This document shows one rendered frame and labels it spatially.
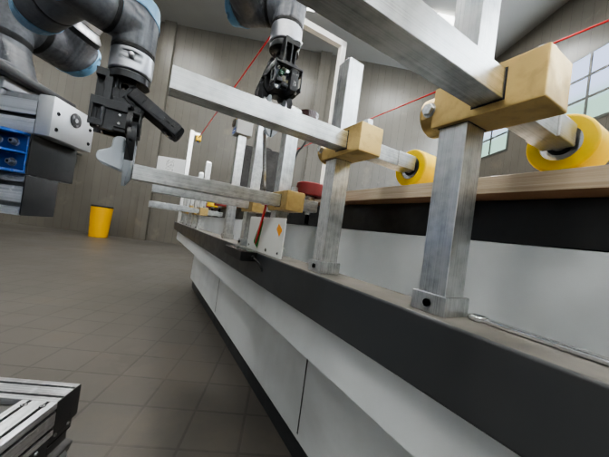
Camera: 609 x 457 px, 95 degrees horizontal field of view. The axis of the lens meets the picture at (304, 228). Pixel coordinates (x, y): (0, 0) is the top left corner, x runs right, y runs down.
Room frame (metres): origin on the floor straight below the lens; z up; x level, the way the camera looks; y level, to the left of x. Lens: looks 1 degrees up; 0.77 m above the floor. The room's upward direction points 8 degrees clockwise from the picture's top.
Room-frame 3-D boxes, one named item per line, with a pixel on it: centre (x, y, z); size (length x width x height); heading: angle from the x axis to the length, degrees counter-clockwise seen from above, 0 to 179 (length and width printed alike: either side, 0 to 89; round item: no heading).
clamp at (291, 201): (0.75, 0.06, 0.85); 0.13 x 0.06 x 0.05; 30
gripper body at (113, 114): (0.54, 0.39, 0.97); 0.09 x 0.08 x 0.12; 120
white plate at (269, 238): (0.78, 0.11, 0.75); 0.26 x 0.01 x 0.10; 30
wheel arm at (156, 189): (0.91, 0.26, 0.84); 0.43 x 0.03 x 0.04; 120
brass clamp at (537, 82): (0.31, -0.18, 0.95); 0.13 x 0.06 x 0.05; 30
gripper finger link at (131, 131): (0.54, 0.36, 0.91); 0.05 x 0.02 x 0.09; 30
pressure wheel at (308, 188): (0.77, 0.00, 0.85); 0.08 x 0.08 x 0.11
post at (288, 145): (0.77, 0.08, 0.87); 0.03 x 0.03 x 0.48; 30
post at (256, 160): (0.99, 0.20, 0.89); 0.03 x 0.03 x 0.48; 30
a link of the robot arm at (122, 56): (0.55, 0.38, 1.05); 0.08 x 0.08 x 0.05
